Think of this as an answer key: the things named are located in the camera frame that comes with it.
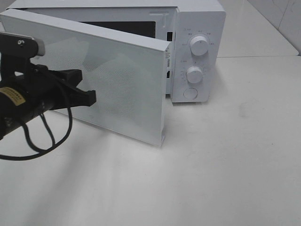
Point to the white microwave oven body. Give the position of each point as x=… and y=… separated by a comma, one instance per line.
x=175, y=21

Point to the white microwave knob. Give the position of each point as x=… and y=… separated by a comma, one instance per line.
x=194, y=74
x=199, y=45

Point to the lower white microwave knob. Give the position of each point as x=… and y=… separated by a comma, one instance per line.
x=194, y=74

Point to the round white door release button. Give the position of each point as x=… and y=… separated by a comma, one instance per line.
x=190, y=93

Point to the upper white microwave knob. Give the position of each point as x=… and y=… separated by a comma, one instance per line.
x=199, y=45

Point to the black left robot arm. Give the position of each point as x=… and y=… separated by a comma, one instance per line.
x=9, y=121

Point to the white warning label sticker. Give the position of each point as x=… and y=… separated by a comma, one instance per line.
x=167, y=57

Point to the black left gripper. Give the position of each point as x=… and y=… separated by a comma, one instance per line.
x=29, y=88

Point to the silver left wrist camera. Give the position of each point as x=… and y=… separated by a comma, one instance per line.
x=20, y=45

